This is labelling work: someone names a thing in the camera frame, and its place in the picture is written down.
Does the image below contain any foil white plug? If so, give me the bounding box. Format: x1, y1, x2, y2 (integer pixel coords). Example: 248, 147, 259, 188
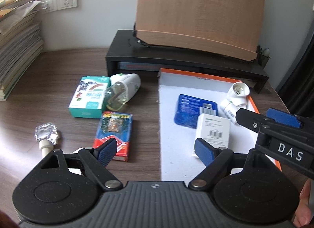
35, 122, 59, 158

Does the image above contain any red blue playing card box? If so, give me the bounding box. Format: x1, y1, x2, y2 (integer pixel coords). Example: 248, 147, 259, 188
93, 111, 133, 161

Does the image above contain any white mosquito repellent plug bottle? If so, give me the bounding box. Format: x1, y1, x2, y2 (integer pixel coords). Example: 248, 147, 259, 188
104, 74, 141, 111

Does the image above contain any person's right hand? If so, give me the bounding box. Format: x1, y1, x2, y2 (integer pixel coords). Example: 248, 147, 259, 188
293, 179, 312, 227

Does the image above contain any white plug adapter socket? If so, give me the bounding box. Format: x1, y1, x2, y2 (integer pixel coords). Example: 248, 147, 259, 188
219, 82, 250, 124

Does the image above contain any black curtain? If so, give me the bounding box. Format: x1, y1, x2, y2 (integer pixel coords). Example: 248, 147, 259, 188
278, 25, 313, 118

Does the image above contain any white barcode box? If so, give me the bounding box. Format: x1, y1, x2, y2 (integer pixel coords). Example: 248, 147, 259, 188
195, 114, 230, 148

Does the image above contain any black mesh pen holder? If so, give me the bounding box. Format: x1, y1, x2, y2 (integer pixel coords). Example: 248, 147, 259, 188
256, 45, 270, 68

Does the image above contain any blue flat package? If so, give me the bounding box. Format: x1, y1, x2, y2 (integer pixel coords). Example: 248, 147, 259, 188
174, 94, 218, 129

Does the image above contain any teal mask box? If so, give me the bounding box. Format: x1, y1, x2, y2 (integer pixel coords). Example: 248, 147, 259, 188
69, 76, 111, 119

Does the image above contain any wooden book stand board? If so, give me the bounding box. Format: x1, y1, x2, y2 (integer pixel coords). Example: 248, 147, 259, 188
134, 0, 265, 61

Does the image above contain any black monitor riser shelf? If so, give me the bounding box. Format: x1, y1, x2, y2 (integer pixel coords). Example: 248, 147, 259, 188
105, 29, 269, 93

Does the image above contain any stack of books and papers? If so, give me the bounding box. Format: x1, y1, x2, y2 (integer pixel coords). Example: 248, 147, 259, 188
1, 0, 44, 101

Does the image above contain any white wall socket left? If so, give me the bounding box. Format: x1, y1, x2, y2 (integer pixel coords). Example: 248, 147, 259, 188
37, 0, 58, 13

